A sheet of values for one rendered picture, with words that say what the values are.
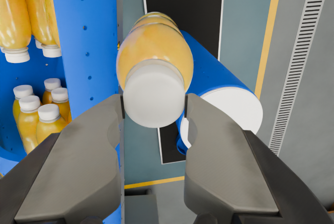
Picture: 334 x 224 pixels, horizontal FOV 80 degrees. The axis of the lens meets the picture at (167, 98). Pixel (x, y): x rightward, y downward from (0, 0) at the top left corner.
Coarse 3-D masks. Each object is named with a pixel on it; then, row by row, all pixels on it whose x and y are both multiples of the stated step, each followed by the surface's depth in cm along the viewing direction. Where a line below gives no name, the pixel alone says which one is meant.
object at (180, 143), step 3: (177, 135) 179; (177, 138) 177; (180, 138) 181; (177, 141) 176; (180, 141) 183; (177, 144) 177; (180, 144) 185; (183, 144) 165; (177, 147) 179; (180, 147) 187; (183, 147) 163; (186, 147) 160; (180, 150) 184; (183, 150) 188; (186, 150) 157; (183, 153) 184
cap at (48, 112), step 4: (48, 104) 44; (52, 104) 44; (40, 108) 42; (44, 108) 42; (48, 108) 42; (52, 108) 42; (56, 108) 42; (40, 112) 41; (44, 112) 41; (48, 112) 41; (52, 112) 41; (56, 112) 42; (40, 116) 41; (44, 116) 41; (48, 116) 41; (52, 116) 42; (56, 116) 43
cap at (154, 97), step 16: (128, 80) 12; (144, 80) 11; (160, 80) 11; (176, 80) 12; (128, 96) 12; (144, 96) 12; (160, 96) 12; (176, 96) 12; (128, 112) 12; (144, 112) 12; (160, 112) 13; (176, 112) 13
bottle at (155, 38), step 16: (144, 16) 25; (160, 16) 23; (144, 32) 15; (160, 32) 15; (176, 32) 17; (128, 48) 15; (144, 48) 14; (160, 48) 14; (176, 48) 15; (128, 64) 14; (144, 64) 13; (160, 64) 13; (176, 64) 14; (192, 64) 16
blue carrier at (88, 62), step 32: (64, 0) 28; (96, 0) 32; (64, 32) 30; (96, 32) 34; (0, 64) 46; (32, 64) 53; (64, 64) 32; (96, 64) 36; (0, 96) 48; (96, 96) 38; (0, 128) 48; (0, 160) 39
